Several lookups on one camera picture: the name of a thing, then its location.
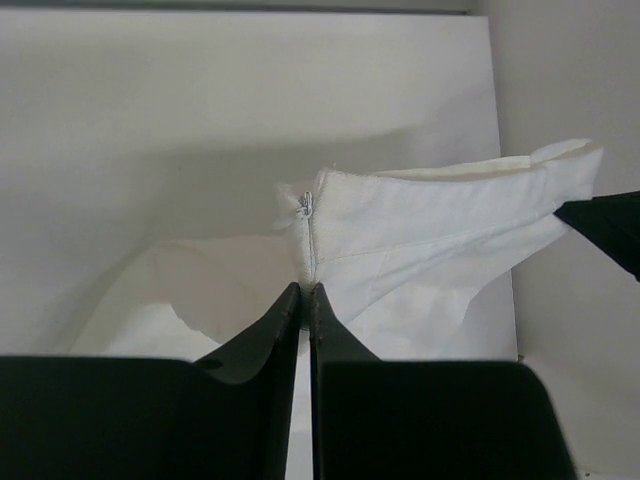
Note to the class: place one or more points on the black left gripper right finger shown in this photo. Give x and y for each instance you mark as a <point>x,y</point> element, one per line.
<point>376,419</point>

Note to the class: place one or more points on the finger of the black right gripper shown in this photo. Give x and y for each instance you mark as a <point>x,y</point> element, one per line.
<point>611,223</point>

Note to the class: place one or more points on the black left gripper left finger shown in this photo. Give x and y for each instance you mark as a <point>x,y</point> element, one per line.
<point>224,416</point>

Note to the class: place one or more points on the white pleated skirt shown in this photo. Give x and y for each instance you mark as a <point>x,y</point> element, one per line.
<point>407,259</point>

